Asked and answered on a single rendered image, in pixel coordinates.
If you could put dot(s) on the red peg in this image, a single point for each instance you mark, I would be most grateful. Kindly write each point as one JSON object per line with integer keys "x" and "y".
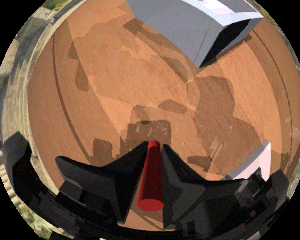
{"x": 151, "y": 192}

